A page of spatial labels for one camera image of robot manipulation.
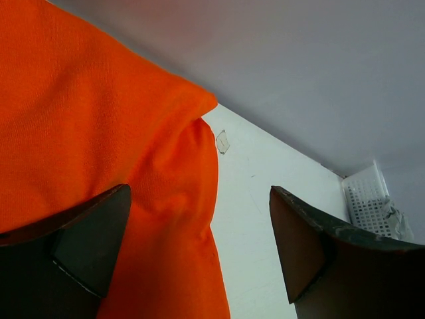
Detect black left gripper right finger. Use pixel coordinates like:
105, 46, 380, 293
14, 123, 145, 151
270, 186, 424, 318

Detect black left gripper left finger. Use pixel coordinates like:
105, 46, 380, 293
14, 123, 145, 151
1, 184, 131, 318

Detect orange t-shirt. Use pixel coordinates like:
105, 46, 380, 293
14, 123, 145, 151
1, 1, 230, 318

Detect grey t-shirt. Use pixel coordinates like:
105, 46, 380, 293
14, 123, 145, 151
382, 196, 414, 243

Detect white plastic laundry basket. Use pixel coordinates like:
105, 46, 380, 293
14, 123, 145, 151
342, 161, 391, 238

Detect clear tape residue patch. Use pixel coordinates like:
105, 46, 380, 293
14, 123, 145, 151
216, 130, 230, 155

